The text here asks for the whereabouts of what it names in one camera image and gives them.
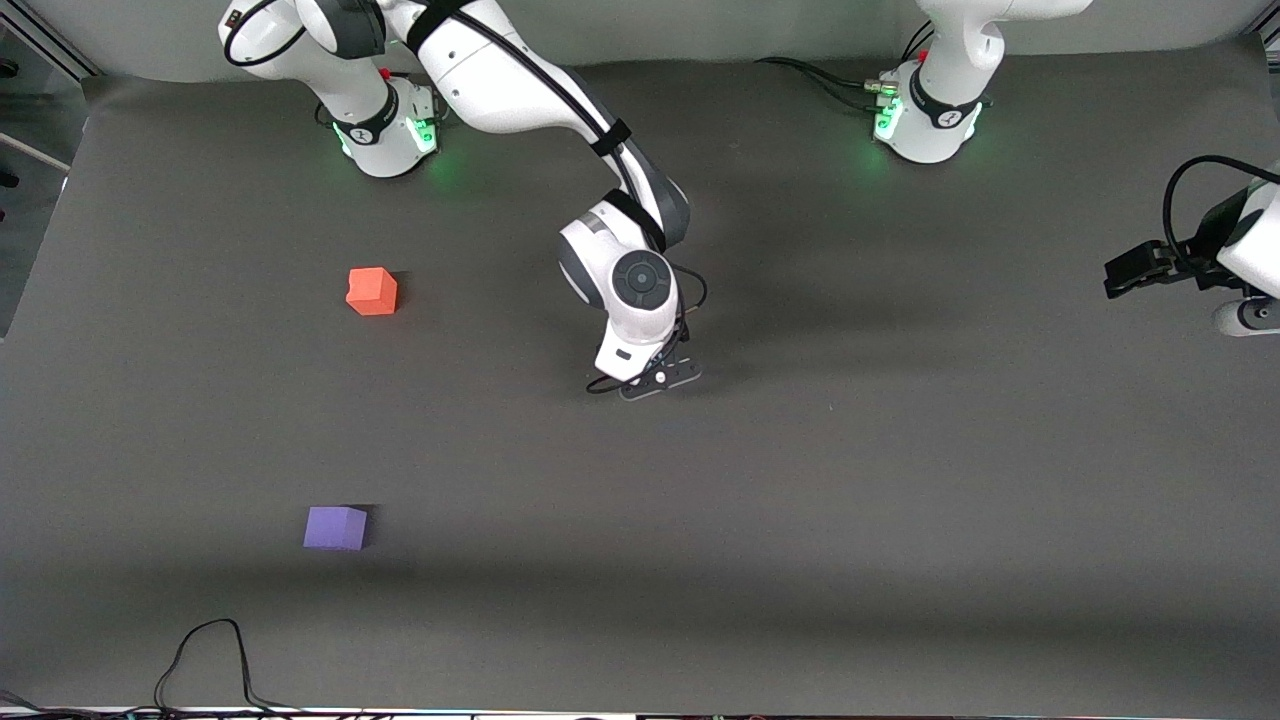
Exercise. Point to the purple foam block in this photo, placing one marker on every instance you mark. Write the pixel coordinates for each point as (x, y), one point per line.
(335, 528)

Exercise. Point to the orange foam block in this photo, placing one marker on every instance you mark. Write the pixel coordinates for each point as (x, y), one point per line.
(372, 292)

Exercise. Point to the dark grey table mat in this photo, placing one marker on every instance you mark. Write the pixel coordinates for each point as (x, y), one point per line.
(640, 550)

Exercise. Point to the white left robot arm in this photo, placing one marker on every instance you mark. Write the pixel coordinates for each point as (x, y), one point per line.
(945, 100)

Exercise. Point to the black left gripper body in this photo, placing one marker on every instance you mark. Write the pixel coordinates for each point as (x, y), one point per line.
(1213, 243)

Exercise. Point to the aluminium frame rail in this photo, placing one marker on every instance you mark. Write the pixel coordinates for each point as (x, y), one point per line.
(60, 45)
(1268, 38)

